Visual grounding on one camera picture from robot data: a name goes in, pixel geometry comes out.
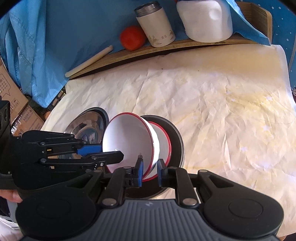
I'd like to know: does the deep steel bowl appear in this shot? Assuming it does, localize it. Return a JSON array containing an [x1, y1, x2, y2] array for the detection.
[[126, 115, 185, 199]]

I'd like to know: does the white red-rimmed bowl front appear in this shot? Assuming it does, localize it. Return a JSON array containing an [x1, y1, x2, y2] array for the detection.
[[143, 121, 171, 182]]

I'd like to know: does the white red-rimmed bowl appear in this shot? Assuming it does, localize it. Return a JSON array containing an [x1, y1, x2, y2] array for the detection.
[[102, 112, 160, 177], [143, 121, 171, 182]]

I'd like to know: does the steel plate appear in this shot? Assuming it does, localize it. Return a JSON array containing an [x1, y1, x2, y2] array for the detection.
[[58, 107, 109, 159]]

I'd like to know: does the person left hand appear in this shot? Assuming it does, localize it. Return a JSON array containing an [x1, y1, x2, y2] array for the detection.
[[0, 190, 22, 203]]

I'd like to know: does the lower Vinda cardboard box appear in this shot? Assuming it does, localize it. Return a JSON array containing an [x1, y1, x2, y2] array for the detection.
[[11, 104, 44, 137]]

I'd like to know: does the black yellow crate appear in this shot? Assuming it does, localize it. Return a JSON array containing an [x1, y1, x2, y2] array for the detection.
[[25, 87, 66, 115]]

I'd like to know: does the upper cardboard box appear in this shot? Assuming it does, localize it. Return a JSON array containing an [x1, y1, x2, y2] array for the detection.
[[0, 58, 28, 123]]

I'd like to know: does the white rolling stick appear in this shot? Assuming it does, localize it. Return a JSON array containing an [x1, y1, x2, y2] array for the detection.
[[65, 45, 113, 78]]

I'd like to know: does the cream paper table cover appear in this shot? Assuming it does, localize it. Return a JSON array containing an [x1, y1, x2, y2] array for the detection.
[[43, 44, 295, 237]]

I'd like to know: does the light blue hanging garment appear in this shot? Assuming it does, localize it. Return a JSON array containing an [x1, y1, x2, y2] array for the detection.
[[0, 0, 271, 109]]

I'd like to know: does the red tomato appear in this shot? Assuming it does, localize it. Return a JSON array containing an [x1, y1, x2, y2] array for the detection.
[[119, 26, 147, 51]]

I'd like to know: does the white thermos cup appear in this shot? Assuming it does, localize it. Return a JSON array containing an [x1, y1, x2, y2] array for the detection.
[[134, 1, 176, 48]]

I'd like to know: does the white blue water bottle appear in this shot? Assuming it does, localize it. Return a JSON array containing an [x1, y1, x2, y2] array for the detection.
[[177, 1, 233, 43]]

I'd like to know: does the wooden shelf board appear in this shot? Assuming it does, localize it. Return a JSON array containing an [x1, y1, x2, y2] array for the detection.
[[69, 1, 273, 79]]

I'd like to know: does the blue dotted fabric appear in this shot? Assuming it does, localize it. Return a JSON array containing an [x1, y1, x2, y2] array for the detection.
[[249, 0, 296, 88]]

